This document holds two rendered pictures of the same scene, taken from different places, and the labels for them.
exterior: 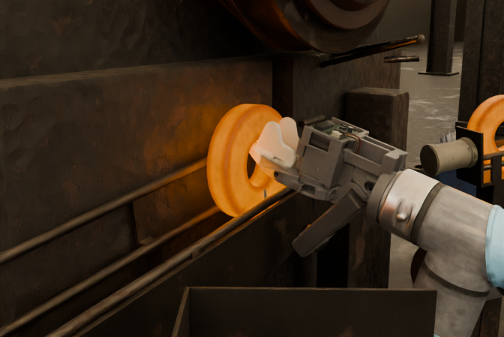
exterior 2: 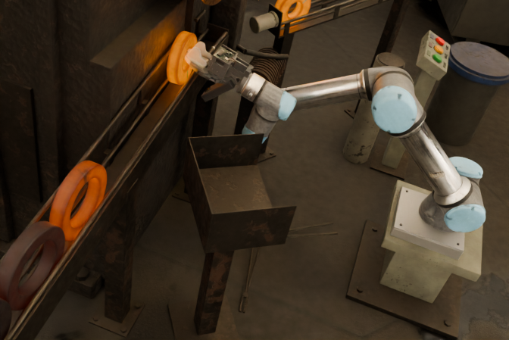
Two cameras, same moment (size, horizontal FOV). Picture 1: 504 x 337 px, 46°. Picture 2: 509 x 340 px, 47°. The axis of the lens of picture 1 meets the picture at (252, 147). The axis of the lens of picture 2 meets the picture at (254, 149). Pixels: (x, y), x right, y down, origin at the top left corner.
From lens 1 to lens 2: 1.05 m
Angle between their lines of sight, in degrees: 35
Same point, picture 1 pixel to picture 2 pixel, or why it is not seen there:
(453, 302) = (265, 124)
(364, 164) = (237, 72)
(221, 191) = (173, 77)
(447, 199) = (267, 89)
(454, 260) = (267, 111)
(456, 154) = (268, 23)
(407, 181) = (253, 81)
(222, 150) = (175, 61)
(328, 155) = (223, 68)
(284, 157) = (201, 63)
